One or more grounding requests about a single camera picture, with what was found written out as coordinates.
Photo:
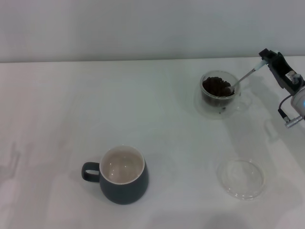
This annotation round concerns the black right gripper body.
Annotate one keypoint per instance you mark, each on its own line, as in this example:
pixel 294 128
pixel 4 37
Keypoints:
pixel 281 71

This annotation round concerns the dark grey ceramic mug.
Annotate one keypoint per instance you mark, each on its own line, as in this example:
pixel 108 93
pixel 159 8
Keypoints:
pixel 124 192

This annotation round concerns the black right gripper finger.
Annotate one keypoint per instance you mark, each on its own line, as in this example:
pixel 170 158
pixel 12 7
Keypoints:
pixel 267 56

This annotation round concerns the pile of coffee beans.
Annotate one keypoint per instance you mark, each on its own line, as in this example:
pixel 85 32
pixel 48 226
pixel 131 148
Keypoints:
pixel 214 87

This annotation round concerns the clear glass saucer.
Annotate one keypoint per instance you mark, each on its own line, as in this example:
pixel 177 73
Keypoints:
pixel 240 181

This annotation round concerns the double-wall clear glass cup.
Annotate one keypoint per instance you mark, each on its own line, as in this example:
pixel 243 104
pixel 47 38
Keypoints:
pixel 216 107

